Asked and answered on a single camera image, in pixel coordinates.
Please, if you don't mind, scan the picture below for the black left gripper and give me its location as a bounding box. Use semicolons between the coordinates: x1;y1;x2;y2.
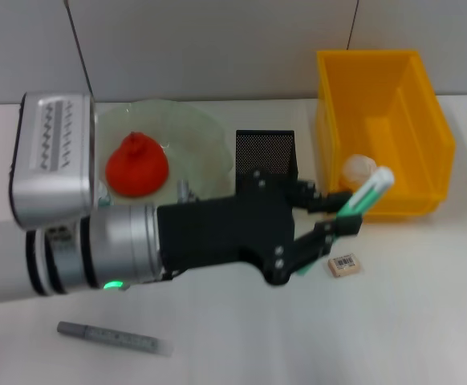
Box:
156;170;364;286

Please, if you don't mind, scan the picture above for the mint green pen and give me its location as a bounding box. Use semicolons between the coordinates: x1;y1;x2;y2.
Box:
295;166;395;278

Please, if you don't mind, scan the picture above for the white paper ball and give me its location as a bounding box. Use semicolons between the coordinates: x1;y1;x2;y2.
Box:
341;154;379;189

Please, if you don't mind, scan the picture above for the red pomegranate-shaped toy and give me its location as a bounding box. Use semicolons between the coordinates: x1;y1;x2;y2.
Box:
104;130;170;197

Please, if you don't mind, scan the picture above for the beige eraser with barcode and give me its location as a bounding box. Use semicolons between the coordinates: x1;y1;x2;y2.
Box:
327;251;366;279

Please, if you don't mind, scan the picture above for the black mesh pen holder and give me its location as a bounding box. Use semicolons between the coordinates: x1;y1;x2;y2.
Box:
234;128;300;189

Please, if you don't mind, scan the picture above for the pale green glass fruit plate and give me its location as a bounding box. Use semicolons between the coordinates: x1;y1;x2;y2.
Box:
95;99;235;209

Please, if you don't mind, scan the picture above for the grey marker pen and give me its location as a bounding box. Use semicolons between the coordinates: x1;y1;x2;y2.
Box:
55;320;174;358

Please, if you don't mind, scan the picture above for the yellow plastic bin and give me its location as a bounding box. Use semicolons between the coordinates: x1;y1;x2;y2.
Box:
315;48;457;221

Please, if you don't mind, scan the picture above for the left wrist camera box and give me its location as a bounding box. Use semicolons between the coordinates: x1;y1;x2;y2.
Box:
8;91;98;230

